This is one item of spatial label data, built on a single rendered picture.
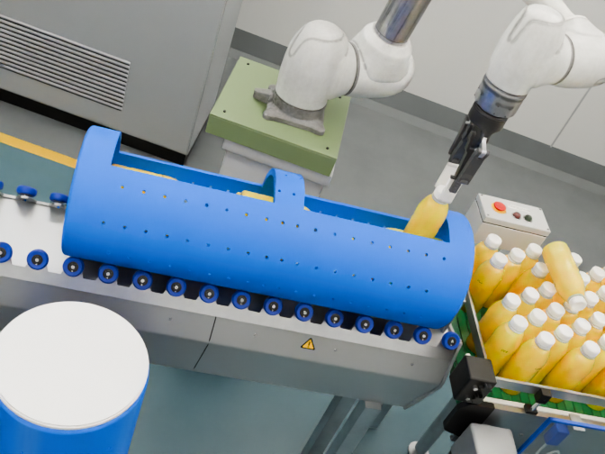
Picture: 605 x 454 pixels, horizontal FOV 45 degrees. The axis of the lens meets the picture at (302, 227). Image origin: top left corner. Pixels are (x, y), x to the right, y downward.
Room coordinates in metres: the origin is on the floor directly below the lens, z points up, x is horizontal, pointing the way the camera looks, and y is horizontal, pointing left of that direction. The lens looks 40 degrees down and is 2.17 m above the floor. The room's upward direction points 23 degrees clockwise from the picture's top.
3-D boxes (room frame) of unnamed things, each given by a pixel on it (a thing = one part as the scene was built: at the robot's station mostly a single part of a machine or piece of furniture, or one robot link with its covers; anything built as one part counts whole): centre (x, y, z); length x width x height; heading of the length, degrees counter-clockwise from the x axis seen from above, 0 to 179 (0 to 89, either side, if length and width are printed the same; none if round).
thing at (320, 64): (1.82, 0.15, 1.23); 0.18 x 0.16 x 0.22; 127
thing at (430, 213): (1.34, -0.25, 1.21); 0.07 x 0.07 x 0.19
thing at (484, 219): (1.71, -0.53, 1.05); 0.20 x 0.10 x 0.10; 106
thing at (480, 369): (1.20, -0.51, 0.95); 0.10 x 0.07 x 0.10; 16
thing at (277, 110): (1.81, 0.17, 1.09); 0.22 x 0.18 x 0.06; 101
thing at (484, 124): (1.34, -0.25, 1.49); 0.08 x 0.07 x 0.09; 16
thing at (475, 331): (1.40, -0.49, 0.96); 0.40 x 0.01 x 0.03; 16
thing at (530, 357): (1.28, -0.63, 0.99); 0.07 x 0.07 x 0.19
